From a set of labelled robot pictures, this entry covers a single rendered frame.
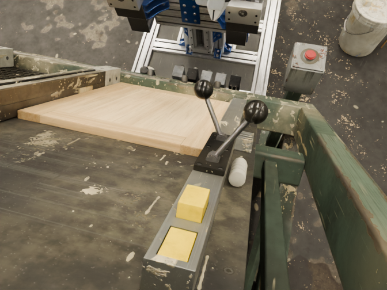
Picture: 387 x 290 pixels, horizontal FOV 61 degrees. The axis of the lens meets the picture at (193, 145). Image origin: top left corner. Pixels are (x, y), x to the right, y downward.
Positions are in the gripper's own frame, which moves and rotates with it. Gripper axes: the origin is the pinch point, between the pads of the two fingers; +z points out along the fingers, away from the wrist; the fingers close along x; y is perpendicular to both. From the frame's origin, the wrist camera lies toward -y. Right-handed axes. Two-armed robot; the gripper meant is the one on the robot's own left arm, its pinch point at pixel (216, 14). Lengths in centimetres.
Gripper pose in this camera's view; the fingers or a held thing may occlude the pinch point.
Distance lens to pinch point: 81.1
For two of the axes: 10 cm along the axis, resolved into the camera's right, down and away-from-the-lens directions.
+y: -7.2, 4.1, -5.6
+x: 6.9, 5.1, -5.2
